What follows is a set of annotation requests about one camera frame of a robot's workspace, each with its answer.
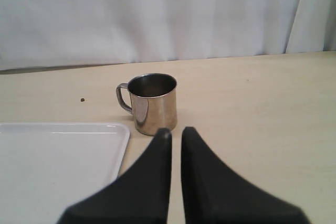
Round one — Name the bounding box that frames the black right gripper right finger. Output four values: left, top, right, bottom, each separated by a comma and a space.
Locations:
181, 127, 310, 223

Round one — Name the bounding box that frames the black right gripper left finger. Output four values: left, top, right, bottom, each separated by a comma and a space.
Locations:
58, 128, 172, 223

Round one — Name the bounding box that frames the steel mug with kibble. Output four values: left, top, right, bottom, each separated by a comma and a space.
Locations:
116, 73, 177, 136

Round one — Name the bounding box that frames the white plastic tray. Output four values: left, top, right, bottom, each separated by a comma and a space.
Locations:
1, 123, 130, 223

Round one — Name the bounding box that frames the white backdrop curtain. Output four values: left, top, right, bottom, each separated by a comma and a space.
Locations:
1, 0, 335, 70

